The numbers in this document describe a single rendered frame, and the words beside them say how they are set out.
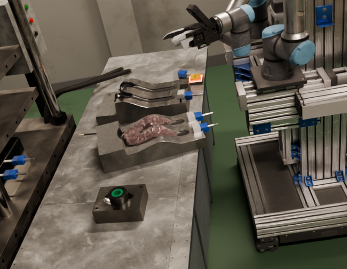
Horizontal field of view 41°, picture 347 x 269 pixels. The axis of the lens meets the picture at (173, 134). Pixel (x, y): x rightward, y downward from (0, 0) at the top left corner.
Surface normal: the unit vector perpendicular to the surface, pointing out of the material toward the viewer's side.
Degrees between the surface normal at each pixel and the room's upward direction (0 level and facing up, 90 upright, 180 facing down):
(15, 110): 0
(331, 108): 90
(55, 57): 90
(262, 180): 0
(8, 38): 90
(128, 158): 90
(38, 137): 0
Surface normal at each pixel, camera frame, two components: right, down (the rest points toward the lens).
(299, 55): 0.50, 0.52
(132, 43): 0.03, 0.56
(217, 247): -0.18, -0.81
